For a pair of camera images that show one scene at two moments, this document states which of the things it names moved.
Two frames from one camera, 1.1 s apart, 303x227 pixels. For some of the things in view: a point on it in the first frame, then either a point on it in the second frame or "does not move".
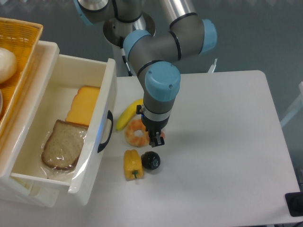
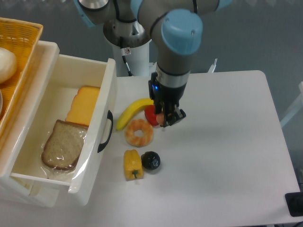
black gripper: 154,126 -> 162,94
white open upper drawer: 67,141 does not move
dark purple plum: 150,160 does not move
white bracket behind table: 213,66 does not move
